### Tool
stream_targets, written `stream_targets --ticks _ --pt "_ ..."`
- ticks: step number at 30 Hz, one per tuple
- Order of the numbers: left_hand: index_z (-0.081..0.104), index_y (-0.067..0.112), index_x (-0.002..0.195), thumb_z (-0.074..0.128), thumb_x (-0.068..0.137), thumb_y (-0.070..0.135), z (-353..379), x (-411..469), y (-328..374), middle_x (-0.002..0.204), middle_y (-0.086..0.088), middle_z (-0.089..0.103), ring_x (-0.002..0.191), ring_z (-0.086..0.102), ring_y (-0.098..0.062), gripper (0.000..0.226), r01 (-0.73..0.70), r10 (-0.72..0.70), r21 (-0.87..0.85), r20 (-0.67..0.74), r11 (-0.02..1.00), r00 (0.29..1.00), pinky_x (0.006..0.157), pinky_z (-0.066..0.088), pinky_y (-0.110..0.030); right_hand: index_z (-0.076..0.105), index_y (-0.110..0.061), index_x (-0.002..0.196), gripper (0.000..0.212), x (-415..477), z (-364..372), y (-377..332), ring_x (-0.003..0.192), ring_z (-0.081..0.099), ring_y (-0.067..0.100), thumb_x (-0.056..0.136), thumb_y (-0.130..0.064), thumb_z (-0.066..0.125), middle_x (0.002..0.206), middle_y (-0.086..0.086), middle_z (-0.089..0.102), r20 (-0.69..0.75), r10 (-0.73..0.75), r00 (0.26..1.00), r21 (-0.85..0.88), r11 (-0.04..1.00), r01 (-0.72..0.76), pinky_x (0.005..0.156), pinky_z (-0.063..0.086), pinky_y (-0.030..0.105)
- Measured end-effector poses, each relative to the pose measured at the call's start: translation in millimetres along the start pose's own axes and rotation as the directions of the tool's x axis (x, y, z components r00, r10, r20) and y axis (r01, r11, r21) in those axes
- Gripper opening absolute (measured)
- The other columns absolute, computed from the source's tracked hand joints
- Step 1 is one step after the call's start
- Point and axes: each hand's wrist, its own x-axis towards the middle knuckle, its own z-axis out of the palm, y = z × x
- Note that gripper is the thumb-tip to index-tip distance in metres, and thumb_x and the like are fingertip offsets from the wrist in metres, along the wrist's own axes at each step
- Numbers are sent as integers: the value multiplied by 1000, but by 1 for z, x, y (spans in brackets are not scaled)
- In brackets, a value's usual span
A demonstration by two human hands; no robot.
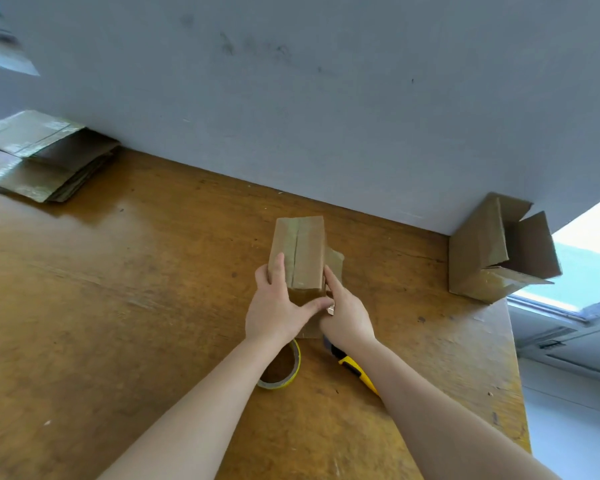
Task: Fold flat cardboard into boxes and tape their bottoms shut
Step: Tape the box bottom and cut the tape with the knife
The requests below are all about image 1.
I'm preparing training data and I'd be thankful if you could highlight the yellow black utility knife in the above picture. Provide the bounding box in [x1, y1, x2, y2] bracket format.
[323, 337, 381, 396]

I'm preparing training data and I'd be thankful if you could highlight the person's left hand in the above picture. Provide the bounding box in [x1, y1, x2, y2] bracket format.
[244, 253, 335, 345]

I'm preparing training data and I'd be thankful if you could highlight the stack of flattened cardboard boxes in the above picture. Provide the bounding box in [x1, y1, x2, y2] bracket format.
[0, 110, 121, 204]

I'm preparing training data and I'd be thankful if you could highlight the person's left forearm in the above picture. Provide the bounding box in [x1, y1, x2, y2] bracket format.
[98, 337, 297, 480]

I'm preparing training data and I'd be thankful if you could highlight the window frame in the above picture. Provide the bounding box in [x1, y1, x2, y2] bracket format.
[507, 290, 600, 385]

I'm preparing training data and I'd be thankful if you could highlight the open cardboard box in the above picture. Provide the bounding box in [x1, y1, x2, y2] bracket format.
[448, 192, 563, 304]

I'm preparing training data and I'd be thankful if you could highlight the person's right forearm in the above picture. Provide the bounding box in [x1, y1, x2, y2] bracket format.
[349, 338, 561, 480]

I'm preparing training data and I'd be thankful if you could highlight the small taped cardboard box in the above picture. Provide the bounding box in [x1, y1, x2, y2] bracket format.
[268, 216, 345, 339]

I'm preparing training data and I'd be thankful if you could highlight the roll of packing tape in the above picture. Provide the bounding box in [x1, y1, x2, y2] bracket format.
[256, 339, 302, 391]

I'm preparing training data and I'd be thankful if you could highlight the person's right hand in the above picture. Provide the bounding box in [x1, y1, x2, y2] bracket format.
[319, 265, 377, 353]

